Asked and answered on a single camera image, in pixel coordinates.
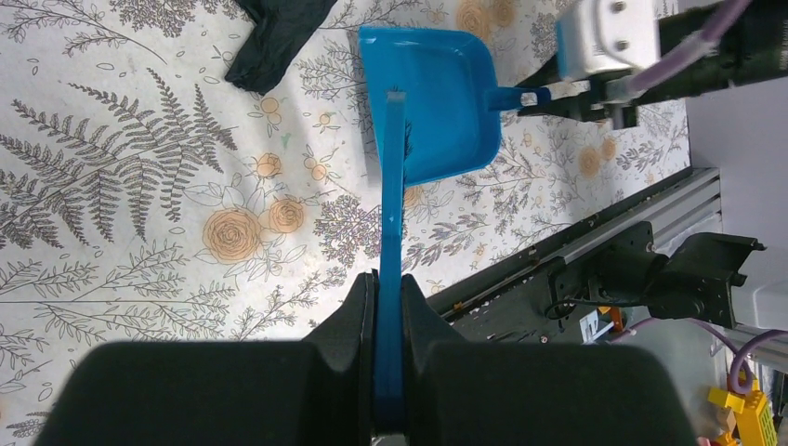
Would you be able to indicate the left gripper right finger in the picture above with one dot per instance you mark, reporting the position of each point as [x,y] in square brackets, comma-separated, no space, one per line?
[422,327]

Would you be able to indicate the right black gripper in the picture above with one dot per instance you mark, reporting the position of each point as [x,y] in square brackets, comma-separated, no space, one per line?
[704,49]

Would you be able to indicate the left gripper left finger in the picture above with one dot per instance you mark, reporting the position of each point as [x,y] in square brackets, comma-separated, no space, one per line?
[345,340]

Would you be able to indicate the blue hand brush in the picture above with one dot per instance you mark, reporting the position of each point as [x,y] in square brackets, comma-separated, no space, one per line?
[388,384]

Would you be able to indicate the blue dustpan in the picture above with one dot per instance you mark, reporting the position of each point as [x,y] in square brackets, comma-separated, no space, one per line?
[452,101]

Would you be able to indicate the large black paper scrap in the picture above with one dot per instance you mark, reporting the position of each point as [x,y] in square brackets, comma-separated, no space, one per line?
[281,29]

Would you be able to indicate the yellow toy block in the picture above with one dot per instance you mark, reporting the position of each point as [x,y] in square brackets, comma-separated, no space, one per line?
[747,419]

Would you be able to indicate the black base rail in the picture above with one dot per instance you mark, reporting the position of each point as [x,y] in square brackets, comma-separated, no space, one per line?
[613,259]

